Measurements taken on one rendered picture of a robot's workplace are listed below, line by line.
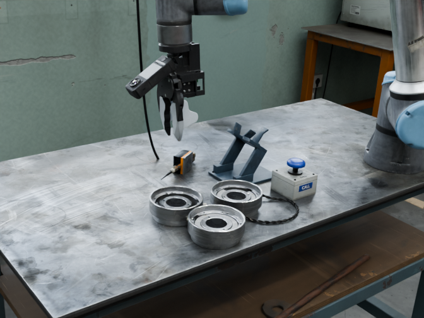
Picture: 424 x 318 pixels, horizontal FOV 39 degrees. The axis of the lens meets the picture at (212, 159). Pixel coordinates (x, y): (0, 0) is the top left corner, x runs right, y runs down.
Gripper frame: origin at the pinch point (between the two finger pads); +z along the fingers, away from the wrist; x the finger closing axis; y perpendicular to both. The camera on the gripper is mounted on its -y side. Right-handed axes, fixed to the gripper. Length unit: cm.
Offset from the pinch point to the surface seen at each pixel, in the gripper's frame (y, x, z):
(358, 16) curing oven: 190, 131, 6
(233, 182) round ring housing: 4.6, -18.5, 6.6
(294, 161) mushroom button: 17.6, -22.5, 3.6
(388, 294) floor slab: 103, 19, 93
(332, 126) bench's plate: 56, 7, 11
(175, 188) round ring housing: -7.8, -15.7, 5.8
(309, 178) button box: 19.5, -25.2, 7.0
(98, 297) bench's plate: -34, -38, 9
